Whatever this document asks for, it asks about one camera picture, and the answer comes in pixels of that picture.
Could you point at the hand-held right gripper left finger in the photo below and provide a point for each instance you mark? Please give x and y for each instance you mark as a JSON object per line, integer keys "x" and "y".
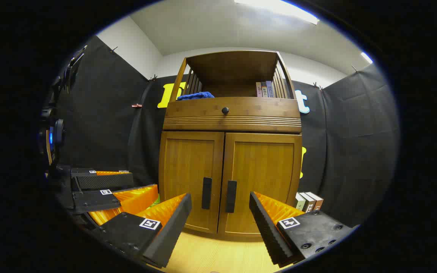
{"x": 173, "y": 227}

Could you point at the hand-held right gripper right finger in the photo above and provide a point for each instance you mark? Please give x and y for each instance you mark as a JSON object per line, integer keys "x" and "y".
{"x": 266, "y": 227}

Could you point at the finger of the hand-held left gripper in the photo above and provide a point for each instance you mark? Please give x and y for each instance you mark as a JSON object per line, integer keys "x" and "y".
{"x": 104, "y": 181}
{"x": 95, "y": 201}

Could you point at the wooden shoe cabinet door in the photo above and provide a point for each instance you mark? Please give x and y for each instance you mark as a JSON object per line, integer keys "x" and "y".
{"x": 264, "y": 167}
{"x": 188, "y": 167}

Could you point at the wooden double-door shoe cabinet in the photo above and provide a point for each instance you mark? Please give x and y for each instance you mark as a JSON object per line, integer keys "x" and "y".
{"x": 260, "y": 112}

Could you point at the pale green book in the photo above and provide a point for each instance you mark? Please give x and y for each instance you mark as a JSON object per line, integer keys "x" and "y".
{"x": 299, "y": 201}

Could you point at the black backdrop cloth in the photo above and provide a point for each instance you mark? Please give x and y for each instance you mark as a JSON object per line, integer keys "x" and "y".
{"x": 101, "y": 113}

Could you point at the brown book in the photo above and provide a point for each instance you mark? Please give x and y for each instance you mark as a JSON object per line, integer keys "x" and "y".
{"x": 317, "y": 201}

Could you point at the black round drawer knob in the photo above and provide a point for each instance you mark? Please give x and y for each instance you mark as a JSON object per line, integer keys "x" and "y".
{"x": 225, "y": 110}

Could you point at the blue cloth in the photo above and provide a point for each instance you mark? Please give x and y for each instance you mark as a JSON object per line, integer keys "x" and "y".
{"x": 195, "y": 96}

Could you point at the grey book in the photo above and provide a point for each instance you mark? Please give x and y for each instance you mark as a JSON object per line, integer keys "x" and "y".
{"x": 264, "y": 90}

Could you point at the pink book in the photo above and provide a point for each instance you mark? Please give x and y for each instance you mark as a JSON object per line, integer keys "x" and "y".
{"x": 258, "y": 90}

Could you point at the small ceiling light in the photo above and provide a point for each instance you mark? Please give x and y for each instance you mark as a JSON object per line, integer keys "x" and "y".
{"x": 367, "y": 57}

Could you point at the long ceiling light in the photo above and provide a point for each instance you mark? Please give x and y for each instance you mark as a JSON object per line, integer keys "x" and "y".
{"x": 279, "y": 8}

